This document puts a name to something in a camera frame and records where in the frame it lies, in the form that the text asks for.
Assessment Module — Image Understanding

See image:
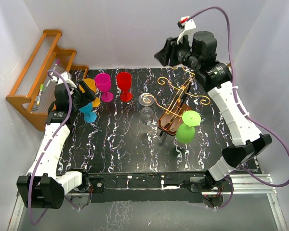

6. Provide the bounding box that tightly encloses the blue plastic wine glass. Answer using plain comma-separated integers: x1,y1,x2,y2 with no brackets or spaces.
79,103,97,123

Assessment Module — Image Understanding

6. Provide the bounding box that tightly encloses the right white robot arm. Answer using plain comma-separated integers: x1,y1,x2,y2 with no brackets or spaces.
154,31,272,191

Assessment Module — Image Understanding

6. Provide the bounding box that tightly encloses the magenta plastic wine glass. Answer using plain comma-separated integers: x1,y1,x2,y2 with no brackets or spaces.
94,73,113,103

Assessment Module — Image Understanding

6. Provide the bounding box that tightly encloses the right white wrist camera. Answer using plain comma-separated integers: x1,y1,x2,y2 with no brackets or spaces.
176,16,196,44

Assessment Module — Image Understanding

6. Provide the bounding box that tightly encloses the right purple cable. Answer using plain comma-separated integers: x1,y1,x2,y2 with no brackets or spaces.
189,6,289,209

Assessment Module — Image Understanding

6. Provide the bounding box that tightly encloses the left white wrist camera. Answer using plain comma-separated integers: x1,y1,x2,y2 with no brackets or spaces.
50,71,77,88

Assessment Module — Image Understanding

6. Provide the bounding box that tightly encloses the black front mounting rail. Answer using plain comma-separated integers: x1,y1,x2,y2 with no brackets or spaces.
88,171,216,203

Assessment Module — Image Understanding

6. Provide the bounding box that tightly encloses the green capped marker pen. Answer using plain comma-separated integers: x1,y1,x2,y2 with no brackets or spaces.
36,83,44,105

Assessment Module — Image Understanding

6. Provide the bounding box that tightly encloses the purple cable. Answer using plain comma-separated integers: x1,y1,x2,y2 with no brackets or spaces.
189,6,289,209
27,70,91,226

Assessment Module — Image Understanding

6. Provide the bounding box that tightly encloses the gold wire wine glass rack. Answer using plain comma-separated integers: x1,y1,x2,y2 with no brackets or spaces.
154,65,210,136

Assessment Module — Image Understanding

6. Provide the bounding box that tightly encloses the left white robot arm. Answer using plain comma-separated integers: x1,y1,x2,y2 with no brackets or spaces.
16,79,96,209

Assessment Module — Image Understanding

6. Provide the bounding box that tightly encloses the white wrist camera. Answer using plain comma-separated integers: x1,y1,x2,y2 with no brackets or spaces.
50,71,77,88
176,16,196,44

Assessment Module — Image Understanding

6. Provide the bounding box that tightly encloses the red plastic wine glass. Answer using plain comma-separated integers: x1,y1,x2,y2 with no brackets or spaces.
116,72,132,102

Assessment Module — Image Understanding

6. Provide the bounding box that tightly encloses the yellow orange plastic wine glass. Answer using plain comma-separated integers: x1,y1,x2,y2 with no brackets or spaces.
84,78,101,108

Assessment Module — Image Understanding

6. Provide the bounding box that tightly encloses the wooden stepped shelf rack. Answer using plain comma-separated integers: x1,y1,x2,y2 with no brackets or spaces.
6,29,89,131

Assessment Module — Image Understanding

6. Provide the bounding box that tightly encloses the purple capped marker pen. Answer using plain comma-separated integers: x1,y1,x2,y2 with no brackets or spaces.
48,59,60,78

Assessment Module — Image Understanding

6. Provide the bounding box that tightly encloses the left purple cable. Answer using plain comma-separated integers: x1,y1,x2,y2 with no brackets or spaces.
27,70,91,226

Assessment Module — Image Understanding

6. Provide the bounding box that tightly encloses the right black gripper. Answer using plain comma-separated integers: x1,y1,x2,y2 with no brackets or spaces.
153,36,200,72

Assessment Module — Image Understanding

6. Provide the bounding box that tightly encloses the clear glass wine glass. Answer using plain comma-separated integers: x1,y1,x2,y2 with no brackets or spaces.
138,92,155,125

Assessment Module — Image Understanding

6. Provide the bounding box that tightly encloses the green plastic wine glass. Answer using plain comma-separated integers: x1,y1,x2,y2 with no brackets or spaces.
176,110,201,144

